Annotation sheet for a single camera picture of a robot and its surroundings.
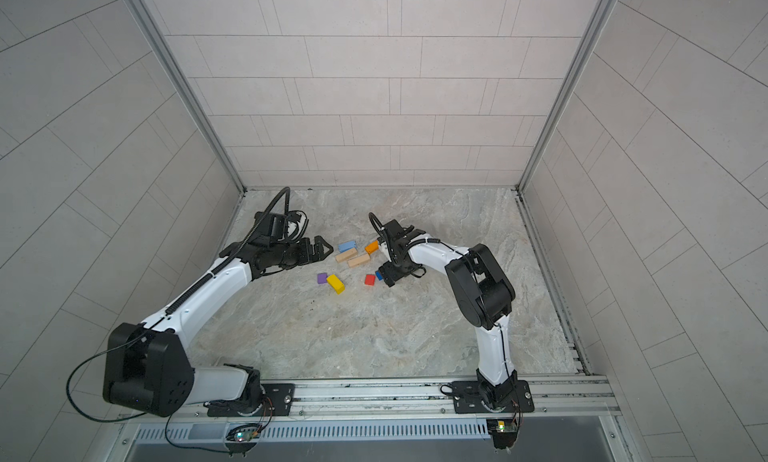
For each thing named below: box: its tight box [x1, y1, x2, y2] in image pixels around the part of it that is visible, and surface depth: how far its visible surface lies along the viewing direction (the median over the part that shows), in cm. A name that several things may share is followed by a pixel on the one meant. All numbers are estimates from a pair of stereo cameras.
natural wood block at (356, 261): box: [348, 254, 370, 268], surface depth 98 cm
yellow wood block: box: [326, 274, 346, 295], surface depth 91 cm
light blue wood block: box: [338, 240, 357, 253], surface depth 100 cm
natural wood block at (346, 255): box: [336, 248, 358, 263], surface depth 98 cm
